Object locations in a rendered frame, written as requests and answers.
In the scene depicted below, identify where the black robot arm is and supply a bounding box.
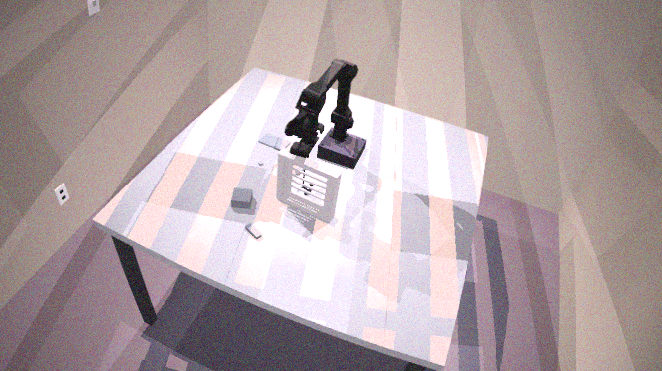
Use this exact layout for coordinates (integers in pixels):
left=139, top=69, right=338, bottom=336
left=284, top=59, right=358, bottom=142

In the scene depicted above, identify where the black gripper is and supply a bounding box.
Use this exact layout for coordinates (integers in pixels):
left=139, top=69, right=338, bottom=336
left=289, top=122, right=325, bottom=158

